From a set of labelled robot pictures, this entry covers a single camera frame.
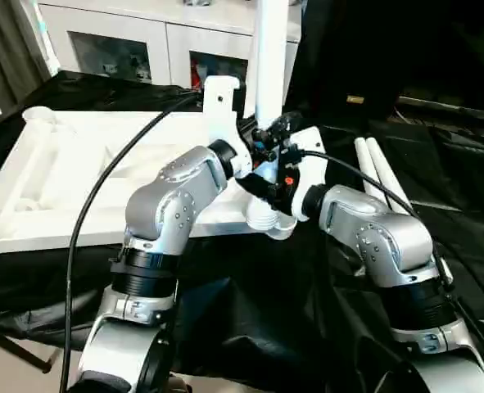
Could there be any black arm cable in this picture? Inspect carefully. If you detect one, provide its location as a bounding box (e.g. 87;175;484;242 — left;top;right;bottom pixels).
60;88;206;393
299;150;484;345

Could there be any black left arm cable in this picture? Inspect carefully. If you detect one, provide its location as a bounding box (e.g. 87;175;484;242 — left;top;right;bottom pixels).
60;88;206;393

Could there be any white plastic table top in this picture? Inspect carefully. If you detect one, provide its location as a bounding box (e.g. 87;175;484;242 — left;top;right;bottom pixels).
0;106;300;263

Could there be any white cabinet with glass doors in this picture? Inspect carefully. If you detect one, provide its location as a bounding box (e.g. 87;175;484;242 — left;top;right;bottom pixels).
33;0;304;93

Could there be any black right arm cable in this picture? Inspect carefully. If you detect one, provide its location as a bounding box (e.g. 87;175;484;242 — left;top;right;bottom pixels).
299;150;484;345

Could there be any black mat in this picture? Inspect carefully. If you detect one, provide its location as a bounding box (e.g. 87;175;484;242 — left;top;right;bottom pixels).
0;72;484;393

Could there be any grey window curtain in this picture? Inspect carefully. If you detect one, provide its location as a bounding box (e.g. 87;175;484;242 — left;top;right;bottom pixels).
0;0;58;107

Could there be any white plastic table leg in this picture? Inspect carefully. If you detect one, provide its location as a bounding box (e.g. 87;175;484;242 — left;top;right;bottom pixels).
246;0;298;240
366;138;412;217
354;138;390;206

